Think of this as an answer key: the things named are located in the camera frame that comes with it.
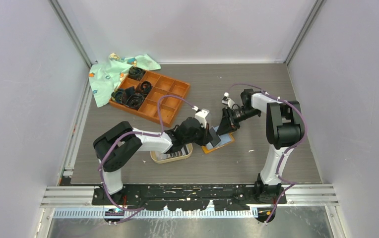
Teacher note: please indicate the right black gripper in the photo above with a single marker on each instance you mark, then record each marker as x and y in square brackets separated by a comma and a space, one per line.
[226, 126]

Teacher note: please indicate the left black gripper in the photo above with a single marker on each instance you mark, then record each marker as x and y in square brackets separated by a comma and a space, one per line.
[207, 136]

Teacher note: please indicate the orange leather card holder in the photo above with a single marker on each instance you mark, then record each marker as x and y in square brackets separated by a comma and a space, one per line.
[225, 140]

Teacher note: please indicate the oval wooden card tray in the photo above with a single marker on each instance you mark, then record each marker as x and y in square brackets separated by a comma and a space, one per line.
[154, 157]

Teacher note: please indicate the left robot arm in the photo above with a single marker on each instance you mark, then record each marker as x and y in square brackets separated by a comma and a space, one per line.
[116, 146]

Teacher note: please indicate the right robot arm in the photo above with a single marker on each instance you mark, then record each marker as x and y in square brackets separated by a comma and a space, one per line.
[285, 130]

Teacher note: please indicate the stack of credit cards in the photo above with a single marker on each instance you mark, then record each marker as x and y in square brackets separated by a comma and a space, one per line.
[162, 156]

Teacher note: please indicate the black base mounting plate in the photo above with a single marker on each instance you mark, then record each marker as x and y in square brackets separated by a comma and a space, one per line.
[191, 197]

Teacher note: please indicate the orange compartment organizer tray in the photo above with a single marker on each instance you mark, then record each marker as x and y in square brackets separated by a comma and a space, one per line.
[164, 100]

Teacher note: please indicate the rolled dark belt middle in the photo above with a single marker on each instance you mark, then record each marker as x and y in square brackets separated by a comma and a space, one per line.
[145, 88]

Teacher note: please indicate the rolled dark belt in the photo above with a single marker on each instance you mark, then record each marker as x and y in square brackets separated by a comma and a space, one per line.
[117, 96]
[136, 73]
[132, 98]
[145, 88]

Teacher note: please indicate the rolled dark belt front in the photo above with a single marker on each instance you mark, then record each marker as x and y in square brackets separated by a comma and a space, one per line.
[132, 98]

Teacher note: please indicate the rolled dark belt top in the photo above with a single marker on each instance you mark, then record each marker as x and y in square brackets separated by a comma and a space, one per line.
[136, 73]

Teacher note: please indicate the rolled dark belt left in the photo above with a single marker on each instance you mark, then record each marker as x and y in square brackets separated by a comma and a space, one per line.
[117, 96]

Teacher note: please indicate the green patterned cloth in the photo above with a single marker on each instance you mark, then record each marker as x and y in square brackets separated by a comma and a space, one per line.
[106, 77]

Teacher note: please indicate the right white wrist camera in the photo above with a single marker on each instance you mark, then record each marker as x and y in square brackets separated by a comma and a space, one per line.
[227, 101]

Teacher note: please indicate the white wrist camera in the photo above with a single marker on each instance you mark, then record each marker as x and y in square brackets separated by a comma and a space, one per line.
[201, 115]
[227, 101]

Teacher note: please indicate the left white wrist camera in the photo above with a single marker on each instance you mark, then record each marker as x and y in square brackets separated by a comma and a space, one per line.
[201, 115]

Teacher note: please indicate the white slotted cable duct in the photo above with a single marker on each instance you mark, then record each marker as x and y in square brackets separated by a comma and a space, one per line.
[115, 213]

